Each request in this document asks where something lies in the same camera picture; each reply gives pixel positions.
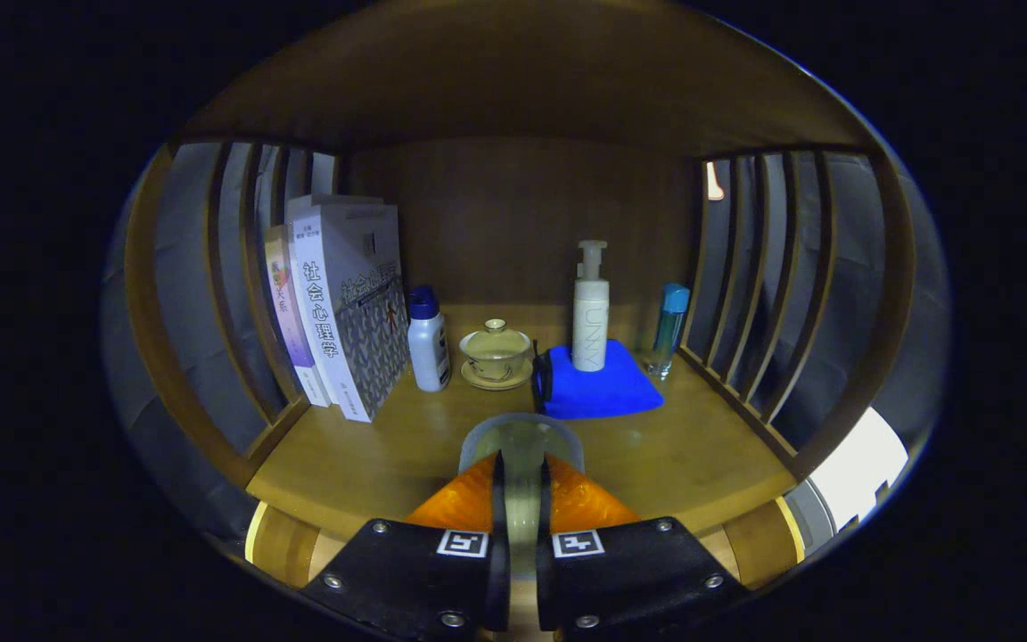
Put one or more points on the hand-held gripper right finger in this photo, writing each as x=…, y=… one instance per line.
x=546, y=571

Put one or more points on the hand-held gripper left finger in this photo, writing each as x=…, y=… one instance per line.
x=499, y=535

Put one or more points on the wooden countertop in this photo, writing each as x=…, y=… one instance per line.
x=406, y=446

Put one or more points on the brown wooden cabinet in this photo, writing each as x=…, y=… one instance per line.
x=513, y=205

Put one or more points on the white and grey drawer unit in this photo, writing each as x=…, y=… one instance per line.
x=861, y=468

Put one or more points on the blue folded cloth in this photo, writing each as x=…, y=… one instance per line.
x=603, y=388

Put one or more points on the beige lidded teacup with saucer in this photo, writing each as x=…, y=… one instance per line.
x=496, y=352

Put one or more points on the white bottle with blue cap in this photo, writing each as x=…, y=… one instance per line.
x=429, y=348

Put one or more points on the white pump bottle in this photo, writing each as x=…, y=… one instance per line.
x=590, y=321

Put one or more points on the thick white patterned book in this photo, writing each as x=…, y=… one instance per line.
x=362, y=312

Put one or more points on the clear bottle with teal cap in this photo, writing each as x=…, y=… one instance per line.
x=669, y=325

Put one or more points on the purple and white book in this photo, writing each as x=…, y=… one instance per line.
x=286, y=312

